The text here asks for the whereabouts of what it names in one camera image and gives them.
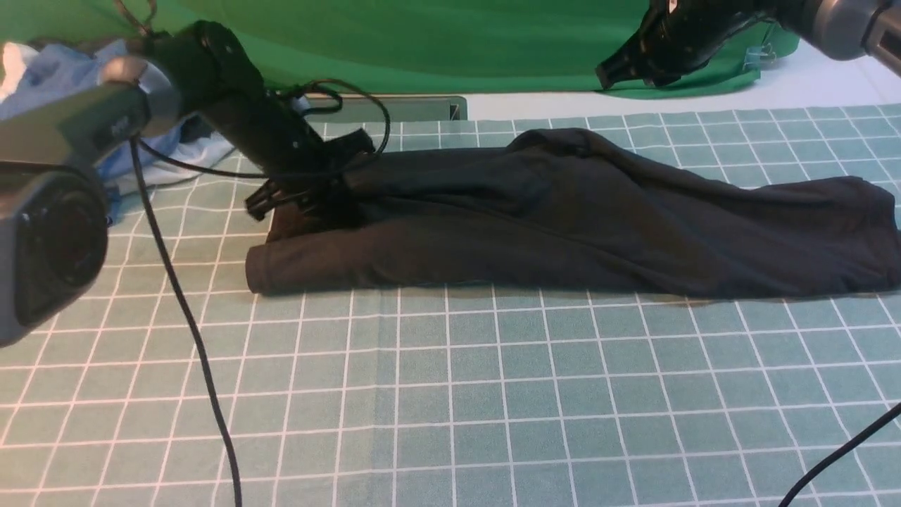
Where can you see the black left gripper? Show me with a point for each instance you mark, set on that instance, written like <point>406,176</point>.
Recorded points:
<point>297,162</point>

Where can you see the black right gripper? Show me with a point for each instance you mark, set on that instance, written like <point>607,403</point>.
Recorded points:
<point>677,38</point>

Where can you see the dark gray long-sleeve shirt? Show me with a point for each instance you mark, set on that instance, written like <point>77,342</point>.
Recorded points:
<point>568,209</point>

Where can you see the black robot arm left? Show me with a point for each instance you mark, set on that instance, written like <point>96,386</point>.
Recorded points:
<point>54,206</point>

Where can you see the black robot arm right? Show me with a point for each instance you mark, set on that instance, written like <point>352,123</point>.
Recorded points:
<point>844,30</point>

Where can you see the metal binder clip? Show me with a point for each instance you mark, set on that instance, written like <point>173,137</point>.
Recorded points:
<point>759,57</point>

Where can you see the white crumpled garment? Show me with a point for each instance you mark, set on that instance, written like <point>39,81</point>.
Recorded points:
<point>196,148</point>

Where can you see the blue crumpled garment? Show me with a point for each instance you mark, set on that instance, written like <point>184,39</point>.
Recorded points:
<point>37,77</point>

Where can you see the green backdrop cloth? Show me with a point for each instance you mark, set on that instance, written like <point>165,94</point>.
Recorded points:
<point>416,47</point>

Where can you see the green checkered tablecloth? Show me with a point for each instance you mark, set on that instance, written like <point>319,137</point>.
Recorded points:
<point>458,396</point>

